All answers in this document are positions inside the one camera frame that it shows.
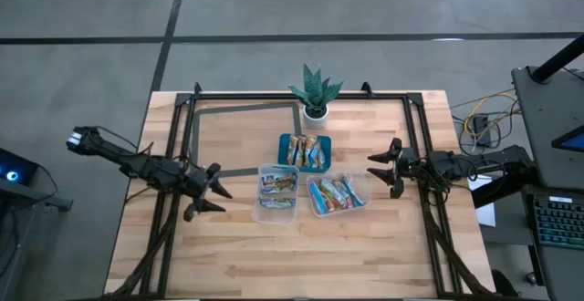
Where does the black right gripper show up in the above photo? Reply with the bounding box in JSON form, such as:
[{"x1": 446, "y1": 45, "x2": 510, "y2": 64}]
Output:
[{"x1": 367, "y1": 137, "x2": 434, "y2": 200}]

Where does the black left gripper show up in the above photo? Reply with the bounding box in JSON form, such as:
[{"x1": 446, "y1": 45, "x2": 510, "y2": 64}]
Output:
[{"x1": 175, "y1": 162, "x2": 234, "y2": 223}]

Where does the clear plastic bin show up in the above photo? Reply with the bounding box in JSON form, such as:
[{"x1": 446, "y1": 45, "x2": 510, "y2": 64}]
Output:
[
  {"x1": 305, "y1": 169, "x2": 372, "y2": 220},
  {"x1": 251, "y1": 162, "x2": 301, "y2": 225}
]

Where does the blue red granola bar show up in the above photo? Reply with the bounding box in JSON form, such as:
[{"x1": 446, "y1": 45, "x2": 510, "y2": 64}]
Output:
[
  {"x1": 335, "y1": 177, "x2": 357, "y2": 207},
  {"x1": 318, "y1": 178, "x2": 348, "y2": 210},
  {"x1": 341, "y1": 176, "x2": 366, "y2": 209},
  {"x1": 308, "y1": 180, "x2": 330, "y2": 215}
]

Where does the orange blue snack bar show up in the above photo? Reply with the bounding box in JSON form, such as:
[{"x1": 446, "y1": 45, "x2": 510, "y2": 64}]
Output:
[{"x1": 304, "y1": 135, "x2": 318, "y2": 169}]

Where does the teal plastic tray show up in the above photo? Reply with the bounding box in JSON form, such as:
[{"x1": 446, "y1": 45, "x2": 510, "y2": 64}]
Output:
[{"x1": 276, "y1": 131, "x2": 333, "y2": 174}]

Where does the potted snake plant white pot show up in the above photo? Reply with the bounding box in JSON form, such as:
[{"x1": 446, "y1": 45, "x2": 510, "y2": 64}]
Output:
[{"x1": 287, "y1": 62, "x2": 344, "y2": 131}]

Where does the black power adapter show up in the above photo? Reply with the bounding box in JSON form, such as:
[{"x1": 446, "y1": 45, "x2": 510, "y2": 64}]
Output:
[{"x1": 472, "y1": 114, "x2": 493, "y2": 148}]

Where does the white paper sheet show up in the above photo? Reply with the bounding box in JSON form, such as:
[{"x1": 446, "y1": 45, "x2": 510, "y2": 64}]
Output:
[{"x1": 467, "y1": 175, "x2": 497, "y2": 228}]

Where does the black desk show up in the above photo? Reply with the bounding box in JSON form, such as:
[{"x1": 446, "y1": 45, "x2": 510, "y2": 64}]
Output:
[{"x1": 510, "y1": 66, "x2": 584, "y2": 301}]

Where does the keyboard with blue keys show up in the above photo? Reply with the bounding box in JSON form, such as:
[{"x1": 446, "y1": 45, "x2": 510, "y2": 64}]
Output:
[{"x1": 531, "y1": 195, "x2": 584, "y2": 251}]

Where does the black side table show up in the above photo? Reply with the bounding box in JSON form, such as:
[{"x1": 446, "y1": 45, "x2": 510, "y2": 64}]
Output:
[{"x1": 0, "y1": 182, "x2": 74, "y2": 301}]

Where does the blue screen monitor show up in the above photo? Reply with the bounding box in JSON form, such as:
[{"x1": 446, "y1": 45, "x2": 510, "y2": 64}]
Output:
[{"x1": 550, "y1": 125, "x2": 584, "y2": 154}]

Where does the black computer blue light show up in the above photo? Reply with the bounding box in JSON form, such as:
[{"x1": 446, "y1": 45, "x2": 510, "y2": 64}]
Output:
[{"x1": 0, "y1": 148, "x2": 40, "y2": 186}]

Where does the black pole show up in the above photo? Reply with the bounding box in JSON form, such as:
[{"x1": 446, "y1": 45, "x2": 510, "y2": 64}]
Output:
[{"x1": 531, "y1": 34, "x2": 584, "y2": 84}]

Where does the black aluminium table frame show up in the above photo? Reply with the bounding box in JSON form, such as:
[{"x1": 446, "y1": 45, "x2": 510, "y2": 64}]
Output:
[{"x1": 102, "y1": 81, "x2": 497, "y2": 300}]

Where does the yellow cable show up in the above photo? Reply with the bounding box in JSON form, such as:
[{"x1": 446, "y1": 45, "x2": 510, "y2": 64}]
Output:
[{"x1": 463, "y1": 91, "x2": 520, "y2": 139}]

